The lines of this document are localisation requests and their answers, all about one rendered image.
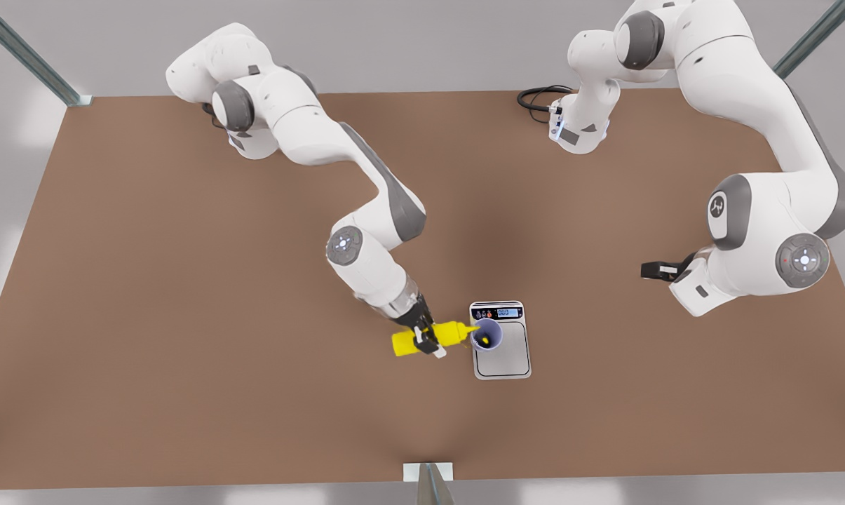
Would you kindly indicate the yellow sauce bottle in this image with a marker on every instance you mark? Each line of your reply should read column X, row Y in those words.
column 451, row 332

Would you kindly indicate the pale lilac cup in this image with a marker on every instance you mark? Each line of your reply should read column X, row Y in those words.
column 494, row 330

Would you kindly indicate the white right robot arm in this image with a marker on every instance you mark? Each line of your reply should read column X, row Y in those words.
column 303, row 119

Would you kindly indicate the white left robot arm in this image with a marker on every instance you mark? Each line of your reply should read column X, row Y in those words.
column 738, row 77

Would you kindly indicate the silver digital kitchen scale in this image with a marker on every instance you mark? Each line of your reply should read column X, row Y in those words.
column 503, row 361

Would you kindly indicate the silver frame post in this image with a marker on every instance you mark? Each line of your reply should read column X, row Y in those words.
column 22, row 50
column 430, row 484
column 815, row 35

